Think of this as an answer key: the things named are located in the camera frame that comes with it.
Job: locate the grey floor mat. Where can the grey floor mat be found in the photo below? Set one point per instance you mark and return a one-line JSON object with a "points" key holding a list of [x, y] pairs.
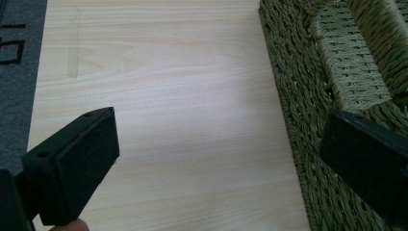
{"points": [[17, 83]]}

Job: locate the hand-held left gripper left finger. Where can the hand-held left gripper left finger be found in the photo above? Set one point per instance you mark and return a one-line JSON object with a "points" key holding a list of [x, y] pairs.
{"points": [[73, 170]]}

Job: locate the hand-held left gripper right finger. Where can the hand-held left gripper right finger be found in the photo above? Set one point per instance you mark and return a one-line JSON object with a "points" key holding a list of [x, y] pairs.
{"points": [[369, 160]]}

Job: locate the green woven basket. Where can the green woven basket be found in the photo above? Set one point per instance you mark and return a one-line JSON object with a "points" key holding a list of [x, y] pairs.
{"points": [[304, 80]]}

